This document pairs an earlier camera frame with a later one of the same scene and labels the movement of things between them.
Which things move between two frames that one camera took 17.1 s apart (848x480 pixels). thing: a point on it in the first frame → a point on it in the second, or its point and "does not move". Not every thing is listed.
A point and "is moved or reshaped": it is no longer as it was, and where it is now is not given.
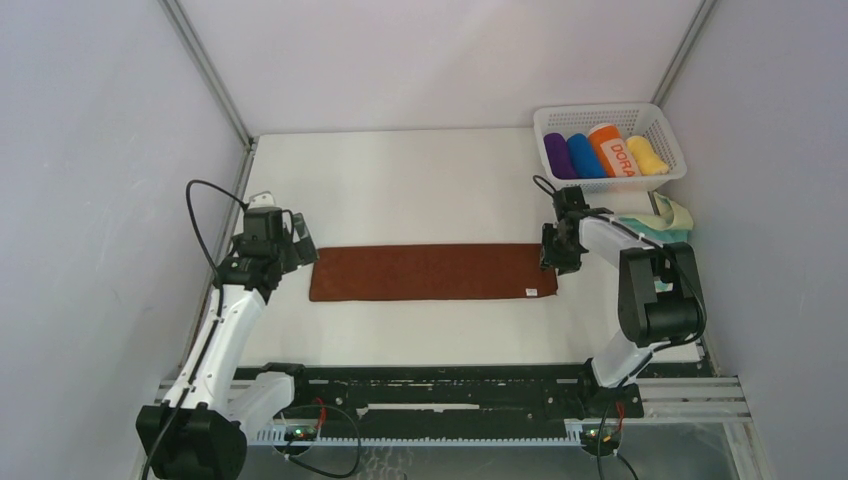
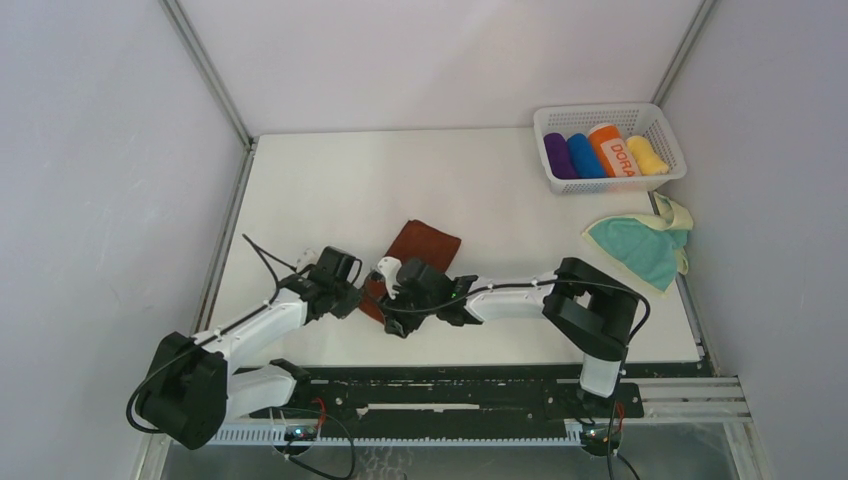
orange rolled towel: (613, 151) does not move
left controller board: (301, 433) does not move
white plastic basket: (609, 148) does not move
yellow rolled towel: (648, 160) does not move
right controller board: (611, 435) does not move
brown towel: (434, 272) is moved or reshaped
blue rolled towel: (583, 159) does not move
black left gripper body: (293, 255) → (346, 298)
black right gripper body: (558, 254) → (405, 301)
